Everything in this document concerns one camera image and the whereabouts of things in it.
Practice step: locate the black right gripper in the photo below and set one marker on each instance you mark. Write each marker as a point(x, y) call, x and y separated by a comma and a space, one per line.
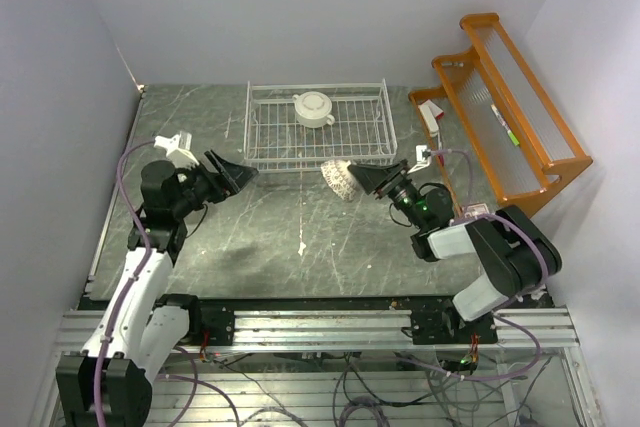
point(381, 178)

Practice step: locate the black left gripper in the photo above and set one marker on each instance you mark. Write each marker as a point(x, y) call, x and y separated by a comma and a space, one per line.
point(230, 176)

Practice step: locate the brown patterned bowl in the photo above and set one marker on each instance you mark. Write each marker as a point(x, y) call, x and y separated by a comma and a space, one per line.
point(338, 177)

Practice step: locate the white wire dish rack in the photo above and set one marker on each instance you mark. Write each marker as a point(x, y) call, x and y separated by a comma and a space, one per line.
point(276, 142)

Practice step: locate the cream two-handled soup bowl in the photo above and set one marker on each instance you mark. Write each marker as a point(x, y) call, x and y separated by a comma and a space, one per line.
point(313, 109)

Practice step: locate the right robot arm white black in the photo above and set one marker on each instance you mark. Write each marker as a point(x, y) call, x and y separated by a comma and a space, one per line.
point(515, 256)

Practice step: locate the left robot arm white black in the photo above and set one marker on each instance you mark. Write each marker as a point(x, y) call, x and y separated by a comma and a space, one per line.
point(109, 382)

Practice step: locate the orange wooden shelf rack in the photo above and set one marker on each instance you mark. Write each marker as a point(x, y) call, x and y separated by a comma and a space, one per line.
point(493, 71)

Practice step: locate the white red eraser block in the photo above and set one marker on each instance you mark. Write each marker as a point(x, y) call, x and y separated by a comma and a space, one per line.
point(431, 113)

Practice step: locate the small red white card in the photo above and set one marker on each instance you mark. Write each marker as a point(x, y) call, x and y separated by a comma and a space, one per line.
point(475, 210)

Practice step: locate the marker pen on shelf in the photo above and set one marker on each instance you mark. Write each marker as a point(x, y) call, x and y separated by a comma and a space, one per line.
point(505, 125)

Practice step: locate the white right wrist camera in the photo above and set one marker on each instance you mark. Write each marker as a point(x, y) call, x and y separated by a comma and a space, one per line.
point(423, 158)

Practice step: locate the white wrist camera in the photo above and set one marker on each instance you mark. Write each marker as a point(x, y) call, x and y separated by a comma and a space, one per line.
point(423, 158)
point(177, 149)

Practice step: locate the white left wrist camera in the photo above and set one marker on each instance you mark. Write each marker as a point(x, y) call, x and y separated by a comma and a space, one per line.
point(177, 149)

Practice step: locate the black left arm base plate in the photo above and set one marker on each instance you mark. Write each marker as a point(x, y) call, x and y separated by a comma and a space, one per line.
point(214, 323)

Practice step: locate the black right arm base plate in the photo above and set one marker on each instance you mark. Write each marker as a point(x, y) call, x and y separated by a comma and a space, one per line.
point(446, 327)

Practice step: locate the aluminium mounting rail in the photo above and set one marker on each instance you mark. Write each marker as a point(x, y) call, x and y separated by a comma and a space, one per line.
point(281, 331)

